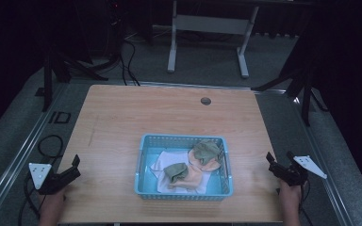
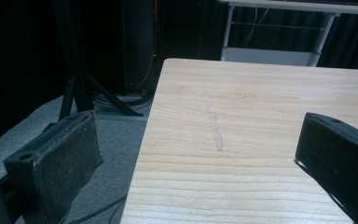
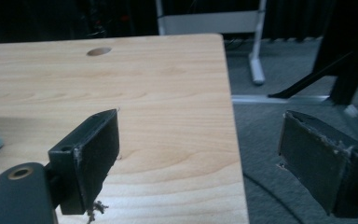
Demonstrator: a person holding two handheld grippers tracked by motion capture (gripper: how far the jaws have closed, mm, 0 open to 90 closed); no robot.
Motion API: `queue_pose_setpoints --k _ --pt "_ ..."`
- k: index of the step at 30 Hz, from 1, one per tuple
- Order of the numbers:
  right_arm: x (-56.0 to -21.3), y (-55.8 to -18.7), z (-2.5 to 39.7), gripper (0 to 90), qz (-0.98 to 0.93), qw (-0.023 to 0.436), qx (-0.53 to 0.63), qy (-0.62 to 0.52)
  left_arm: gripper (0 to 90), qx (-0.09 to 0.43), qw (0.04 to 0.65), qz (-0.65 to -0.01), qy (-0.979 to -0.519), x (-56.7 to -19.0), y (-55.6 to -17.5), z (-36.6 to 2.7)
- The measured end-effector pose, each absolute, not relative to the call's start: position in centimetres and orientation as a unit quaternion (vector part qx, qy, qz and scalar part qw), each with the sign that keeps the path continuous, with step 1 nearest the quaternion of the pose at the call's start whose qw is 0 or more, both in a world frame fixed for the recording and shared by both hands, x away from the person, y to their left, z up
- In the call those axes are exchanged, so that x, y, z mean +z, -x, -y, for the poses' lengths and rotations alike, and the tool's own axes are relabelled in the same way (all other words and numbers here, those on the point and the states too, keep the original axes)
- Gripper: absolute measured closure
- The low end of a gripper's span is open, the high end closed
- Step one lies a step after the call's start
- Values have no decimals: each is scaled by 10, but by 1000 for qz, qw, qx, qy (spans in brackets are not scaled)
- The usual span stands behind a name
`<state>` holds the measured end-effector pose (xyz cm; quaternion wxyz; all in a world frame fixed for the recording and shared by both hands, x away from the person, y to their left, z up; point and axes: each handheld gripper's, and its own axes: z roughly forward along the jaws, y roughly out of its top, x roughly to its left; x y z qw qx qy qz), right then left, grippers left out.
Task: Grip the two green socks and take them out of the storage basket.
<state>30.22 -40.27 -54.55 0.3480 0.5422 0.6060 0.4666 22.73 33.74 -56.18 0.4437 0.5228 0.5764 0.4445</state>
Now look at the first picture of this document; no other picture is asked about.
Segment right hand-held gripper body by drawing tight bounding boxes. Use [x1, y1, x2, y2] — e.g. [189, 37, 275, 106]
[275, 154, 328, 187]

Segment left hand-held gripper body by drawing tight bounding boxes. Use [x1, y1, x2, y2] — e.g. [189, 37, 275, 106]
[27, 162, 68, 196]

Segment person's right hand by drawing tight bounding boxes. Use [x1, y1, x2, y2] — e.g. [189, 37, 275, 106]
[277, 180, 304, 211]

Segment person's left hand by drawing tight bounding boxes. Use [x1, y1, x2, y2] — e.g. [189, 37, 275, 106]
[38, 186, 68, 215]

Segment peach cloth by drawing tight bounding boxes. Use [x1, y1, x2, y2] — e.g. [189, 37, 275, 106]
[187, 148, 223, 173]
[168, 164, 205, 190]

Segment black metal stand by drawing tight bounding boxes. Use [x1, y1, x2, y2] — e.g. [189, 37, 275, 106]
[35, 46, 109, 113]
[250, 27, 330, 127]

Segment green cloth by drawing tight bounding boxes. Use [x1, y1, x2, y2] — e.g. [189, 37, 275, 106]
[191, 139, 222, 166]
[162, 162, 189, 185]

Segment light blue plastic basket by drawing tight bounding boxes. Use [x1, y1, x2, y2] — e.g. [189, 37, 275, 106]
[133, 133, 235, 202]

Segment white cloth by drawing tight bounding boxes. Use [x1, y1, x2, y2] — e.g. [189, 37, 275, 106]
[149, 150, 213, 195]

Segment dark equipment tower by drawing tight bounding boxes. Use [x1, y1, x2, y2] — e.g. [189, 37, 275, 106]
[106, 0, 126, 62]

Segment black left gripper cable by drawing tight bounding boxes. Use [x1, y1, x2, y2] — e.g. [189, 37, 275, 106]
[18, 171, 46, 226]

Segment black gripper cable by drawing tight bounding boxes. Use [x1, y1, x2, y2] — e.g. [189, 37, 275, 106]
[297, 179, 315, 226]
[18, 171, 46, 226]

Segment metal floor rail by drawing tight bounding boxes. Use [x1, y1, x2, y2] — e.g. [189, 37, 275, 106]
[0, 82, 71, 220]
[290, 93, 356, 226]

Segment black looped floor cable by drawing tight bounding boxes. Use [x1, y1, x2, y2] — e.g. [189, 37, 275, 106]
[37, 134, 65, 164]

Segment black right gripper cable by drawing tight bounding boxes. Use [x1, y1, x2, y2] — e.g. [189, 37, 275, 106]
[297, 179, 315, 226]

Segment black floor cables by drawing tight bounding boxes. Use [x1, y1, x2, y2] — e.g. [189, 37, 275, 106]
[118, 31, 141, 87]

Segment white desk frame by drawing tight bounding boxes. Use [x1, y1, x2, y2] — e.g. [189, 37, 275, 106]
[166, 0, 261, 79]

